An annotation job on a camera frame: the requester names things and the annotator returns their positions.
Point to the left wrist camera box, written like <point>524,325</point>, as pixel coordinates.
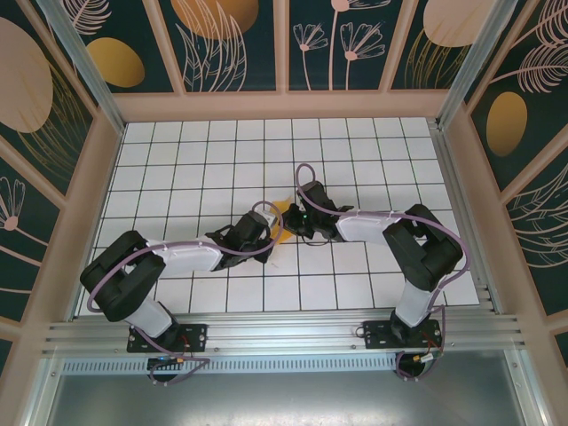
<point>269,218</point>

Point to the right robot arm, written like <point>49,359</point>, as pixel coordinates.
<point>364,226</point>

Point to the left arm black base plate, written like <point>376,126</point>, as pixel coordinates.
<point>195,335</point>

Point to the aluminium side rail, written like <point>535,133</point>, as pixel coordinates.
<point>449,168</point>

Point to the aluminium frame post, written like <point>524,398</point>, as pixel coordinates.
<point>477,57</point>
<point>80,57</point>

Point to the grey metal sheet panel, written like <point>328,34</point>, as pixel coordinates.
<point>284,399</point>

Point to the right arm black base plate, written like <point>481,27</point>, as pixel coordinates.
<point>377,337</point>

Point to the aluminium mounting rail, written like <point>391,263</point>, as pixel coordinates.
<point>284,333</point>

